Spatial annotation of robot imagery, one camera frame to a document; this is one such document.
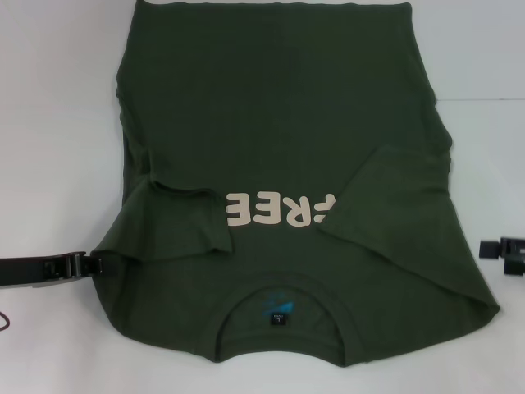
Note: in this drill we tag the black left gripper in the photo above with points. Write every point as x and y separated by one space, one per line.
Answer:
24 271

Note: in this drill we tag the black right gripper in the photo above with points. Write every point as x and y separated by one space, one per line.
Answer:
519 250

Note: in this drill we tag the dark green FREE t-shirt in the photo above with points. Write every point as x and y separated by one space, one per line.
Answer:
287 102

